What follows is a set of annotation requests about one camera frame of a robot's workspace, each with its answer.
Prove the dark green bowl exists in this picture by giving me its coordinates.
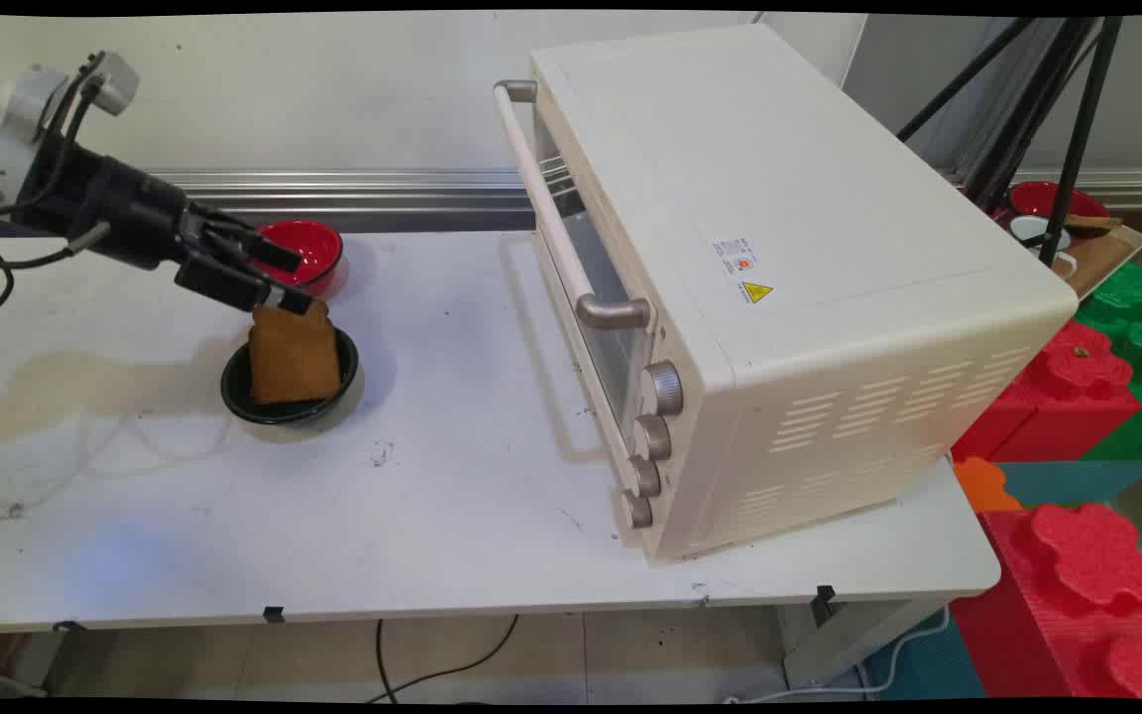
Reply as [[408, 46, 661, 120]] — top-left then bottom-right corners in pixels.
[[220, 325, 361, 426]]

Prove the red bowl beside tripod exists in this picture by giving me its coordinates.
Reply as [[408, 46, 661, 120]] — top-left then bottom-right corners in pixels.
[[1006, 179, 1108, 235]]

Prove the large red foam block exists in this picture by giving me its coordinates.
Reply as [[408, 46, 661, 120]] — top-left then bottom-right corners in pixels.
[[947, 501, 1142, 701]]

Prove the white table leg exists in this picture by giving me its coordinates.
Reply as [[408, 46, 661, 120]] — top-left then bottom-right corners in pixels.
[[778, 595, 950, 691]]

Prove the white cup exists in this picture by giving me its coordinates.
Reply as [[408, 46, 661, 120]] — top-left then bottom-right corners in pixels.
[[1009, 214, 1079, 280]]

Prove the wooden tray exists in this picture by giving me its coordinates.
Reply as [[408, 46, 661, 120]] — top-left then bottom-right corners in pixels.
[[1051, 223, 1142, 301]]

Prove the brown bread slice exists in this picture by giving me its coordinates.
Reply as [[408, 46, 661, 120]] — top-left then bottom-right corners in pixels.
[[248, 301, 343, 406]]

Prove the red bowl with black rim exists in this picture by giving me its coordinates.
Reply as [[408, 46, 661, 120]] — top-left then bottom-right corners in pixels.
[[254, 219, 345, 299]]

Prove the cream toaster oven body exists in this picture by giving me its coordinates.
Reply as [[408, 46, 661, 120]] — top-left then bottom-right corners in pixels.
[[529, 22, 1081, 569]]

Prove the white floor cable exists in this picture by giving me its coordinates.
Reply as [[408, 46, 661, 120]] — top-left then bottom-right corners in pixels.
[[728, 604, 952, 705]]

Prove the orange foam block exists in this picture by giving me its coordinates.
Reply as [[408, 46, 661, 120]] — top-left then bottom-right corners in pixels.
[[952, 455, 1025, 515]]

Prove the green foam block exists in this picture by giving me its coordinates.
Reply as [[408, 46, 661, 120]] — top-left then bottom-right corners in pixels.
[[1073, 260, 1142, 463]]

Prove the large silver oven knob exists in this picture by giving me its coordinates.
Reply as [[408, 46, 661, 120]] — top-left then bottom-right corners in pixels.
[[639, 361, 685, 417]]

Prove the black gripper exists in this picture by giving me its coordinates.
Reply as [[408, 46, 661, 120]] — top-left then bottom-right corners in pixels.
[[18, 137, 316, 317]]

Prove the teal foam block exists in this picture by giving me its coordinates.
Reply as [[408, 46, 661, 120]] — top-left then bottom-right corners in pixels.
[[995, 458, 1142, 510]]

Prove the black floor cable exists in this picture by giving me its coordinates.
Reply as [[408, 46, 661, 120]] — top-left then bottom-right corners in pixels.
[[375, 614, 521, 705]]

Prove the oven door with bar handle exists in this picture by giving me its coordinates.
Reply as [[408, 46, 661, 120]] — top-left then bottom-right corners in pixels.
[[493, 78, 659, 517]]

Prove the small brown bread piece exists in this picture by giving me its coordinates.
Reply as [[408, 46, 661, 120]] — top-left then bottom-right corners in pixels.
[[1064, 212, 1125, 240]]

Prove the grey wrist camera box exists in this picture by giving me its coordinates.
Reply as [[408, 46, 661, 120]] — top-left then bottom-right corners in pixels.
[[83, 51, 142, 118]]

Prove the aluminium wall rail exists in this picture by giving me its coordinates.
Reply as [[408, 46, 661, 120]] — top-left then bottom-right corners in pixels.
[[148, 167, 538, 235]]

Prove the black tripod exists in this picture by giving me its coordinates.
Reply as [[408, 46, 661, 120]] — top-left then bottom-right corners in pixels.
[[895, 17, 1125, 268]]

